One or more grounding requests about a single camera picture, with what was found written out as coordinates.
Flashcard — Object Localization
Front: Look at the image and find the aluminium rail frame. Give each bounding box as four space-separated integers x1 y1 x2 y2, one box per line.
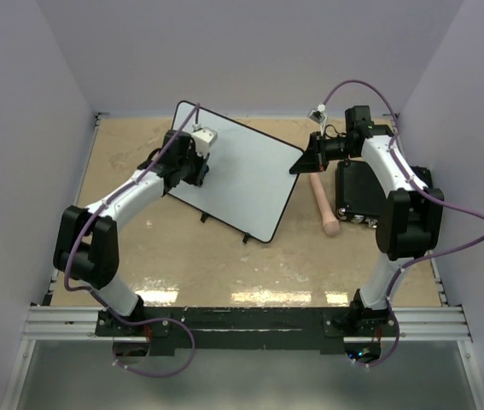
0 111 484 410

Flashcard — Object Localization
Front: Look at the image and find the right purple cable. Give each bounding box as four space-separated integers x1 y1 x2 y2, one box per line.
322 79 484 369

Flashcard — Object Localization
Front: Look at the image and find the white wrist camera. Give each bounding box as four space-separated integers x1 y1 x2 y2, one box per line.
190 123 218 158
307 103 327 125

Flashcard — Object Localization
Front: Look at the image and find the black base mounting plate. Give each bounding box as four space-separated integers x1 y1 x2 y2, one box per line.
95 307 399 356

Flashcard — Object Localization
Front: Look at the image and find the black box device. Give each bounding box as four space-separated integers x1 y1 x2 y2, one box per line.
335 159 437 230

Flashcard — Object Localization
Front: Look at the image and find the metal wire whiteboard stand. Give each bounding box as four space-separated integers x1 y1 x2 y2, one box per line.
200 212 253 245

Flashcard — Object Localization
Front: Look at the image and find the purple cable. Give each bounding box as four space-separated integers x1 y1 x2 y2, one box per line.
62 102 202 377
322 79 484 369

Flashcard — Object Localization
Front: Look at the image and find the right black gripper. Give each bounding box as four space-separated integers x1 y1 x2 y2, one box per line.
290 132 358 174

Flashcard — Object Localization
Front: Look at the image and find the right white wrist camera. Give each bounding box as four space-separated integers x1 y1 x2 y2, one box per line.
307 103 327 125

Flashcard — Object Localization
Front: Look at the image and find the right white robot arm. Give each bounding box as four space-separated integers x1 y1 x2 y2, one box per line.
289 105 444 336

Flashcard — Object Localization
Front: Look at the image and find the white whiteboard black frame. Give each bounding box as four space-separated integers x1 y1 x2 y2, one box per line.
170 107 303 243

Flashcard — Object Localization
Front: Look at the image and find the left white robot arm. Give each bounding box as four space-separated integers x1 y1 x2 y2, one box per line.
53 125 218 335

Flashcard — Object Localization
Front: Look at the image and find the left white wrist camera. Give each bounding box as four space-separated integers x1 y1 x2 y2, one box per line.
190 123 218 158

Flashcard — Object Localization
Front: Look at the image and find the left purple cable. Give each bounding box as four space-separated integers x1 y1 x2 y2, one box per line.
62 102 202 377

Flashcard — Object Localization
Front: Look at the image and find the beige cylindrical handle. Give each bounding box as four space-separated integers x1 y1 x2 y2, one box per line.
309 173 340 237

